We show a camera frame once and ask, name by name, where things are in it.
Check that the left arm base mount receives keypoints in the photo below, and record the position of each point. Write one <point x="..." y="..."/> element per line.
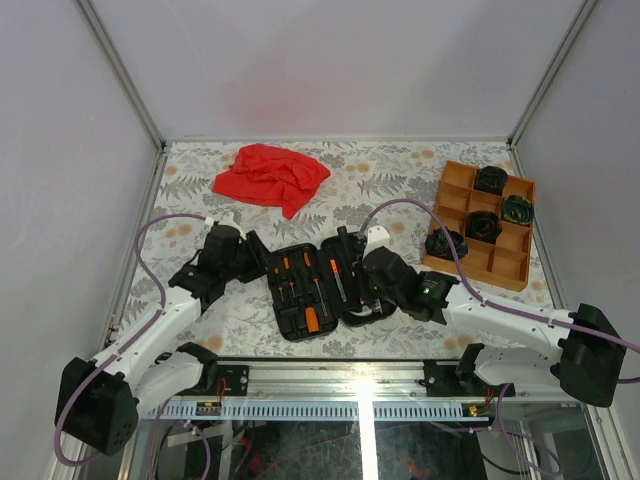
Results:
<point x="230" y="381"/>

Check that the small orange black screwdriver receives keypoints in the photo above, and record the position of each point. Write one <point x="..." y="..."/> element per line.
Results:
<point x="290" y="278"/>

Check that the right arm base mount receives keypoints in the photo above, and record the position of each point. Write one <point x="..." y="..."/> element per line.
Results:
<point x="453" y="378"/>

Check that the orange handled tool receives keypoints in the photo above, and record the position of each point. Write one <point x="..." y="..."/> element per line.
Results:
<point x="311" y="320"/>

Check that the black plastic tool case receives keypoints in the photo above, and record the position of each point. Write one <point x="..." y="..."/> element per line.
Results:
<point x="290" y="317"/>

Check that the blue green rolled cloth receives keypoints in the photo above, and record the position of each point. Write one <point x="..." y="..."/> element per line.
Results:
<point x="518" y="210"/>

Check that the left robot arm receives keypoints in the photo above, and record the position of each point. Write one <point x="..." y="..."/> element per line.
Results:
<point x="101" y="400"/>

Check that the dark rolled cloth top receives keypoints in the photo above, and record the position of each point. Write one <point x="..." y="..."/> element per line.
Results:
<point x="491" y="179"/>

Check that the steel claw hammer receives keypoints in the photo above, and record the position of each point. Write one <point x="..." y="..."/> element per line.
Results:
<point x="361" y="299"/>

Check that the black orange rolled cloth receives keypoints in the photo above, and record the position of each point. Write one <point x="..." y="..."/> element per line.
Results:
<point x="483" y="226"/>

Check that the dark floral rolled cloth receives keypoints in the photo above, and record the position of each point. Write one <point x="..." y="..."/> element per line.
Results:
<point x="437" y="244"/>

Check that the aluminium front rail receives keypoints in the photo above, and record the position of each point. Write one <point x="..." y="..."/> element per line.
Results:
<point x="316" y="380"/>

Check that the wooden compartment tray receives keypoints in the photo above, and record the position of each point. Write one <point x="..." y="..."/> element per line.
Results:
<point x="504" y="264"/>

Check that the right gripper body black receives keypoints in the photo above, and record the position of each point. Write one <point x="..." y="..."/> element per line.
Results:
<point x="385" y="293"/>

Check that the metal file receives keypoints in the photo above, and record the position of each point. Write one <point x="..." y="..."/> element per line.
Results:
<point x="337" y="278"/>

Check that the red crumpled cloth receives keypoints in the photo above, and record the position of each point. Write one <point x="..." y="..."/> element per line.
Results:
<point x="271" y="176"/>

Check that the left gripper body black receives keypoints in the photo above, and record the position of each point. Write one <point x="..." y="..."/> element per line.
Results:
<point x="233" y="271"/>

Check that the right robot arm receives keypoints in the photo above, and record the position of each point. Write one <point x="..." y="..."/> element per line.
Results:
<point x="578" y="351"/>

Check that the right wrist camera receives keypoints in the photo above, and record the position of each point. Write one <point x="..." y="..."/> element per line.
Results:
<point x="376" y="237"/>

